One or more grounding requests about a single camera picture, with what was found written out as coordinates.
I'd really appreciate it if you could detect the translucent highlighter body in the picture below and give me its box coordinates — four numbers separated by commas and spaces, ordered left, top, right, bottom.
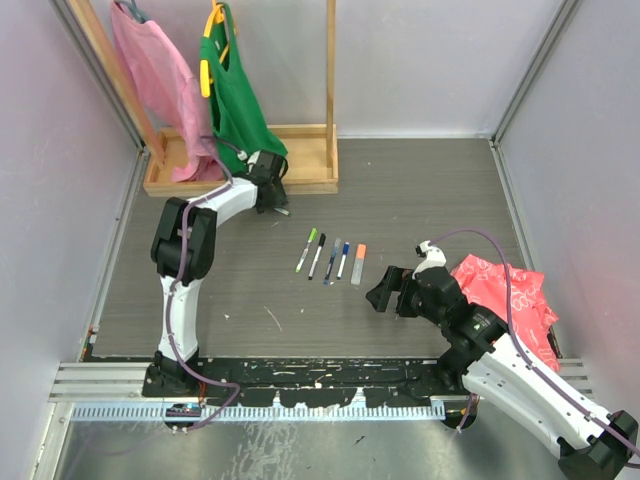
350, 257, 365, 285

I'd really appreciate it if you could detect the white pen black tip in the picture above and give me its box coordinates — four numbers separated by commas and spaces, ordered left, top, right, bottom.
336, 253, 348, 280

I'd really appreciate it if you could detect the blue pen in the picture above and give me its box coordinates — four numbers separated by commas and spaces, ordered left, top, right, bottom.
323, 249, 337, 285

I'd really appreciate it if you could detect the black white marker pen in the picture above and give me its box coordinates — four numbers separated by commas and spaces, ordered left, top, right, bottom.
307, 233, 326, 280

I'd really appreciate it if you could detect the white pen green tip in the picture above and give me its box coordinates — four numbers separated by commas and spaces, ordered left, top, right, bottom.
295, 240, 313, 273

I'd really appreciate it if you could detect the orange highlighter cap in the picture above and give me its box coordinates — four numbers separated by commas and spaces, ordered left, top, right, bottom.
355, 244, 367, 261

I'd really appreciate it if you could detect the wooden clothes rack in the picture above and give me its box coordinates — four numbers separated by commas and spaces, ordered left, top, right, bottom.
68, 0, 340, 198

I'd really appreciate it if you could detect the green tank top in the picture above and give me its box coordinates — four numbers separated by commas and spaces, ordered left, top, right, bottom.
199, 1, 288, 175

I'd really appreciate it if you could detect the red patterned cloth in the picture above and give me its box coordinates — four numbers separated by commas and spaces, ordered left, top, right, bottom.
452, 254, 560, 372

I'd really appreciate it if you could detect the pink shirt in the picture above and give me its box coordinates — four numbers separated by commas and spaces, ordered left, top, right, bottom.
110, 1, 223, 182

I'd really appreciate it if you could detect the yellow hanger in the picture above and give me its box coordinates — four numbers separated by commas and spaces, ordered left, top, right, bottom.
199, 0, 239, 99

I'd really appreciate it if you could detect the blue grey hanger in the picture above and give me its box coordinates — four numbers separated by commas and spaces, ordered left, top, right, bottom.
115, 0, 150, 24

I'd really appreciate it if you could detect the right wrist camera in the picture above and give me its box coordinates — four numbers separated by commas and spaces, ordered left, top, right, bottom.
412, 240, 446, 278

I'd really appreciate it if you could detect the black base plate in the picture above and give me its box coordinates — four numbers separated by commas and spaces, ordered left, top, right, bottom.
142, 358, 469, 408

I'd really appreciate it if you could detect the grey slotted cable duct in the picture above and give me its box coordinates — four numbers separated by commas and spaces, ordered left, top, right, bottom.
70, 401, 446, 423

